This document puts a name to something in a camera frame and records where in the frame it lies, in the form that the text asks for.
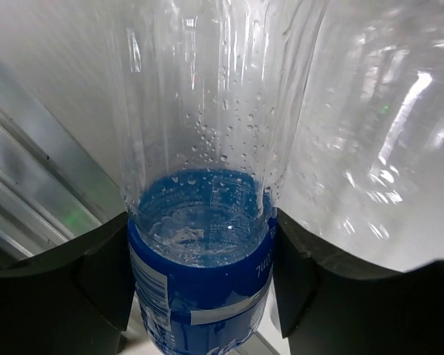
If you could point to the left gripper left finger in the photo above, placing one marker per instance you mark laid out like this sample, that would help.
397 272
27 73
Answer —
73 299

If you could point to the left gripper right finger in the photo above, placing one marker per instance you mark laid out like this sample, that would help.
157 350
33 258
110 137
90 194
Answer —
331 302

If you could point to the bottle blue label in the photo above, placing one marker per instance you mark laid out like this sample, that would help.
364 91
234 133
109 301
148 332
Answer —
210 94

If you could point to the clear bottle without label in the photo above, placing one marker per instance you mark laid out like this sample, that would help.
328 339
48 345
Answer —
367 167

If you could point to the aluminium frame rail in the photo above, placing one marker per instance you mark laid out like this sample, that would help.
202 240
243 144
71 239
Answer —
51 190

